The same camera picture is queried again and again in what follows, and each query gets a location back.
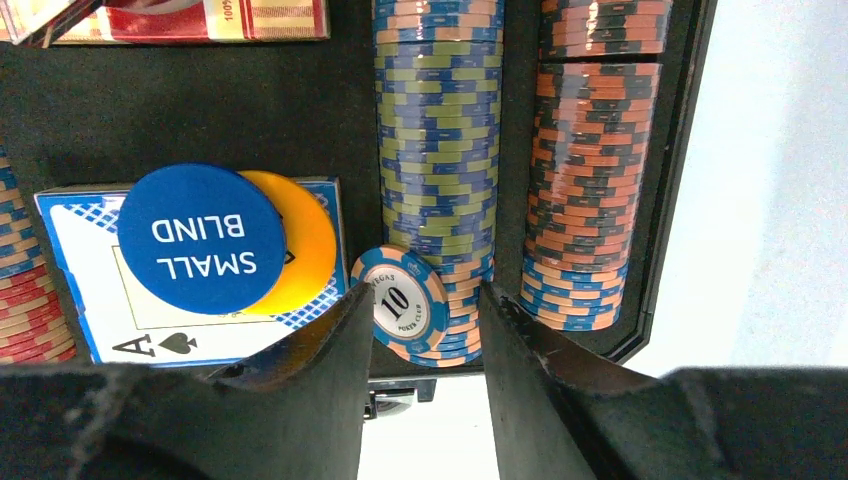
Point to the grey poker chip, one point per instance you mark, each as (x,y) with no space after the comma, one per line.
(410,311)

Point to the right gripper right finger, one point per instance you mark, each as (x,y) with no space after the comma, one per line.
(560,411)

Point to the brown chip row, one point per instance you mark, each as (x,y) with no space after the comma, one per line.
(596,91)

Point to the blue small blind button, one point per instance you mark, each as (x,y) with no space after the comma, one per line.
(202,238)

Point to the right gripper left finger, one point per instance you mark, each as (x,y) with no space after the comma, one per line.
(294,410)

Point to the purple blue chip row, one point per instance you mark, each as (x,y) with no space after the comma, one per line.
(34,329)

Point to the blue card deck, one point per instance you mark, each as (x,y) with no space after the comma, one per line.
(122,322)

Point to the blue orange chip row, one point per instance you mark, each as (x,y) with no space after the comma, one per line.
(438,84)

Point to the red card deck box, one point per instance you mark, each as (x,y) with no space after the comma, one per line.
(197,22)

